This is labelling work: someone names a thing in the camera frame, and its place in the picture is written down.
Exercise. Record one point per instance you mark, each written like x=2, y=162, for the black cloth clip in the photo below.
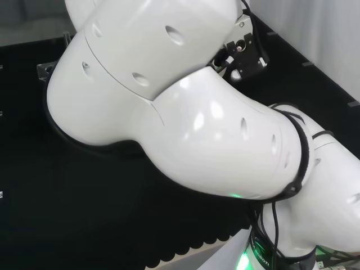
x=353, y=104
x=308, y=64
x=272, y=33

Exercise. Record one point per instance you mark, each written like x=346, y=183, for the black bench cloth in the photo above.
x=56, y=197

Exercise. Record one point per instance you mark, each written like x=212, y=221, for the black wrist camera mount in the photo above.
x=247, y=59

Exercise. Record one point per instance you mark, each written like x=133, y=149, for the grey metal corner bracket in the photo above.
x=43, y=71

